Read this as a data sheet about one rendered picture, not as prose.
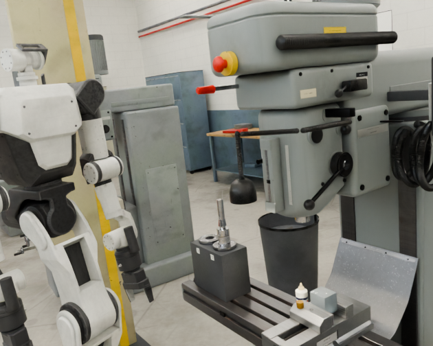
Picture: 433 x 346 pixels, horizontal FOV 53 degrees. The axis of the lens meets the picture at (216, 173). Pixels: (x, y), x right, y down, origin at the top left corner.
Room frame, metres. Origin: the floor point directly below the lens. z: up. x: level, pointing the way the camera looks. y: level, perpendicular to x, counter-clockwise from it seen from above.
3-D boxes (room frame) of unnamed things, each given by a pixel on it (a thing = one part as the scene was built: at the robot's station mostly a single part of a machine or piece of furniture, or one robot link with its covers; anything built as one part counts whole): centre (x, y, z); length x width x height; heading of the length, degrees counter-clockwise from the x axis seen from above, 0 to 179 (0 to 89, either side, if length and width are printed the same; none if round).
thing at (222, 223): (1.56, 0.00, 1.24); 0.03 x 0.03 x 0.11
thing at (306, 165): (1.26, -0.25, 1.47); 0.21 x 0.19 x 0.32; 35
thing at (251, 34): (1.27, -0.26, 1.81); 0.47 x 0.26 x 0.16; 125
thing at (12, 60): (1.38, 0.55, 1.84); 0.10 x 0.07 x 0.09; 144
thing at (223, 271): (1.60, 0.03, 1.02); 0.22 x 0.12 x 0.20; 34
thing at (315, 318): (1.18, -0.24, 1.01); 0.12 x 0.06 x 0.04; 33
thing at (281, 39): (1.16, -0.36, 1.79); 0.45 x 0.04 x 0.04; 125
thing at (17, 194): (1.44, 0.62, 1.37); 0.28 x 0.13 x 0.18; 54
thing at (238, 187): (1.12, -0.06, 1.43); 0.07 x 0.07 x 0.06
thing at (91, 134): (1.57, 0.42, 1.52); 0.13 x 0.12 x 0.22; 143
